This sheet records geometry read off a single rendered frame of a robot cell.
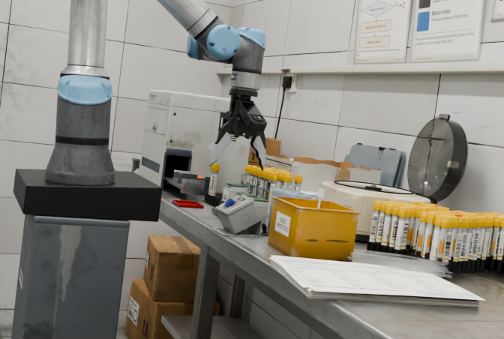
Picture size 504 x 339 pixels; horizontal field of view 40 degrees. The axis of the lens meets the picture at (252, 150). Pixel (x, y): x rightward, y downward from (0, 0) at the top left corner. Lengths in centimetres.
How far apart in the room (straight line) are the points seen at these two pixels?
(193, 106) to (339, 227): 86
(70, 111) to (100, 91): 8
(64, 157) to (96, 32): 32
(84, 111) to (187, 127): 63
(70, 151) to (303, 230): 53
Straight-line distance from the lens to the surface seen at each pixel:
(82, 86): 152
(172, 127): 208
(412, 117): 208
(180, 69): 345
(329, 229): 135
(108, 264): 153
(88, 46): 167
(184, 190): 193
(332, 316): 106
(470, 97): 189
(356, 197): 162
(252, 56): 172
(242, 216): 148
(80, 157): 152
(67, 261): 152
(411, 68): 205
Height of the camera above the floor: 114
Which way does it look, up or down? 3 degrees down
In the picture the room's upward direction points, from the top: 7 degrees clockwise
